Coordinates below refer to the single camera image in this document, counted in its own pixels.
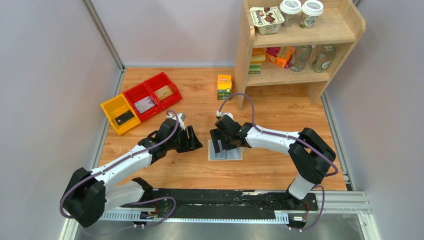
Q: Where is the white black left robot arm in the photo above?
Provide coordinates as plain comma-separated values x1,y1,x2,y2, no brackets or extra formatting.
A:
59,118,203,228

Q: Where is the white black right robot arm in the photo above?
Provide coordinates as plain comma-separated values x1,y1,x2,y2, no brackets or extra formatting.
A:
210,114,339,200

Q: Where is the silver credit card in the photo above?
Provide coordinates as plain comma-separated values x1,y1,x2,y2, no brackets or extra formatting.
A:
134,99,150,114

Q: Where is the right white-lidded paper cup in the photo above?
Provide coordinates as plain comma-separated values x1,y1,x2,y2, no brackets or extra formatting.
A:
299,0,324,29

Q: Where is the red plastic bin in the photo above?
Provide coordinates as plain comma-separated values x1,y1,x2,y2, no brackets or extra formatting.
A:
123,83,162,122
145,72,182,109

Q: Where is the white-lidded paper cup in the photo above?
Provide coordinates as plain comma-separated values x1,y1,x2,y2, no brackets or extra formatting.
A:
279,0,302,27
299,0,324,29

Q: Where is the wooden shelf unit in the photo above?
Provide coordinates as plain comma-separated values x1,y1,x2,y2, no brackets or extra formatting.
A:
232,0,367,105

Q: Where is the orange snack box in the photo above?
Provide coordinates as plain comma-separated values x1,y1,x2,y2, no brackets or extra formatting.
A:
265,46,295,69

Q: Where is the gold credit card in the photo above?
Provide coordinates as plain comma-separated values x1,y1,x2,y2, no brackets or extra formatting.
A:
154,85,174,101

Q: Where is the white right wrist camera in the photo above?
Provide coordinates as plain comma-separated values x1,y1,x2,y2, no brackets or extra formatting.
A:
216,111,234,120

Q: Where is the left clear plastic bottle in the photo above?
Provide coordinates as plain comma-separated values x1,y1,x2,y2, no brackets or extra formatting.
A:
289,45,313,72

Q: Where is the grey credit card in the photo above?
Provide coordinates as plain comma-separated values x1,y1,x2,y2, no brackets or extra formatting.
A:
134,96,155,114

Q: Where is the yellow plastic bin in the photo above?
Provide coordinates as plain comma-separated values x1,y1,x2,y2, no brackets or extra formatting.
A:
100,93,141,136

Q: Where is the left white-lidded paper cup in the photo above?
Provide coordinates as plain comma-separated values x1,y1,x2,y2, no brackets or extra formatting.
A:
279,0,302,27

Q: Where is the right clear plastic bottle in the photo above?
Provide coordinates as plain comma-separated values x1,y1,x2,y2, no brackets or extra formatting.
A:
311,44,337,73

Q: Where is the clear plastic bottle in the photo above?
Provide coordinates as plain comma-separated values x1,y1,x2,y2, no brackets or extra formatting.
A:
289,45,313,72
311,44,337,73

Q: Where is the black credit card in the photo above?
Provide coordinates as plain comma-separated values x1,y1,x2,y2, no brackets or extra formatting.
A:
115,110,134,126

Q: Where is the red middle plastic bin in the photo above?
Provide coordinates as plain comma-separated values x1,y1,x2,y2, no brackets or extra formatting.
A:
123,83,162,122

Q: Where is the aluminium frame rail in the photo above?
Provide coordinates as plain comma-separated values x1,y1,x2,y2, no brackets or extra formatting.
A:
77,188,381,240

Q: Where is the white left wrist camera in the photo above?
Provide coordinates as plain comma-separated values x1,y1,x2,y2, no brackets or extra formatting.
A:
167,112,187,129

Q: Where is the red far plastic bin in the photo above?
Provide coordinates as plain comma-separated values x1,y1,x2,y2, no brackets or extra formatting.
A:
145,72,182,109

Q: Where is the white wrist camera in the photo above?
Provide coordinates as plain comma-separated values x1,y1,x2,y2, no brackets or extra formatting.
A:
167,112,187,129
216,111,234,120

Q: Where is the grey translucent card holder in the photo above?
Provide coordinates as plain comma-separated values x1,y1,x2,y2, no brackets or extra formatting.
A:
208,139,243,161

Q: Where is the yellow green sponge stack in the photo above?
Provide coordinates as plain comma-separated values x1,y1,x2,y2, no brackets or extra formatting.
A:
248,47,266,74

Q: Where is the Chobani yogurt cup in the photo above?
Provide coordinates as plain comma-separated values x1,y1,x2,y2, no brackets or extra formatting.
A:
249,6,285,35

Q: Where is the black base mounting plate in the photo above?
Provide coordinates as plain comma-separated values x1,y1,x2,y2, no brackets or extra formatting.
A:
143,188,320,220

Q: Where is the yellow green juice carton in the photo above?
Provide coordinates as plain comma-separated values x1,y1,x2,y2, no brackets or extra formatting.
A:
217,74,232,100

